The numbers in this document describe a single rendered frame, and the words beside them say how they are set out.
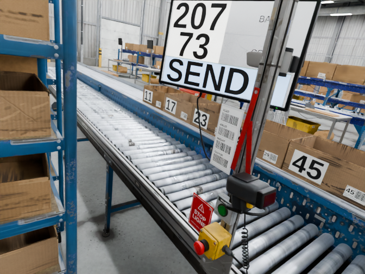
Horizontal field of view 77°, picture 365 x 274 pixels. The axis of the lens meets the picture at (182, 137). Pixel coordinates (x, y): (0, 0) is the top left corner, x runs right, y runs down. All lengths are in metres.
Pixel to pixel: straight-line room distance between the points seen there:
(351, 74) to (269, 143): 4.72
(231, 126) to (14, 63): 1.23
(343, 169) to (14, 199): 1.15
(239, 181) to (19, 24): 0.57
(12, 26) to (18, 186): 0.33
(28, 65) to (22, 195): 1.02
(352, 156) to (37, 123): 1.38
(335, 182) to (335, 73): 4.92
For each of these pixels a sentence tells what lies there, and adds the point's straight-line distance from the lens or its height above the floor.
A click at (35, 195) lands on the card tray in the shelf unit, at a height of 0.99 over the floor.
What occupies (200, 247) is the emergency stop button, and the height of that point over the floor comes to 0.85.
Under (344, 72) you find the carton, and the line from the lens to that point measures 5.98.
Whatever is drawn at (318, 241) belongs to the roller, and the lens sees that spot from 1.14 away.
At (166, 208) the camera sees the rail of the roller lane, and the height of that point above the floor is 0.74.
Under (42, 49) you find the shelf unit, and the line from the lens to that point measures 0.54.
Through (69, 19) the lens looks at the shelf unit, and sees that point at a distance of 0.55.
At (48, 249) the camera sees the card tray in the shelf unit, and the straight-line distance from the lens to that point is 0.79.
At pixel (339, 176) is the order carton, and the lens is 1.20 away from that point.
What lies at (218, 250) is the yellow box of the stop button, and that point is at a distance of 0.76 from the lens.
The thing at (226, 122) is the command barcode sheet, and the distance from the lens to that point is 0.69.
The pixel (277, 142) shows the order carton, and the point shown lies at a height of 1.02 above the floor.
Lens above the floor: 1.35
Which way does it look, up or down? 19 degrees down
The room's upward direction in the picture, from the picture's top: 9 degrees clockwise
